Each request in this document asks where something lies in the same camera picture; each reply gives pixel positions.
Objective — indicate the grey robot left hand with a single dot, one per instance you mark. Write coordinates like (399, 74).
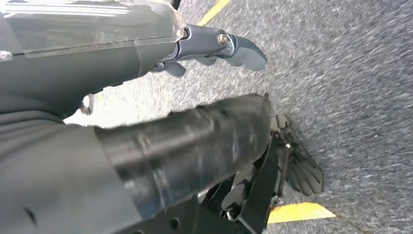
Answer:
(80, 58)

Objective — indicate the black round robot joint housing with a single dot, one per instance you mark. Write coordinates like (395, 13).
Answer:
(180, 221)

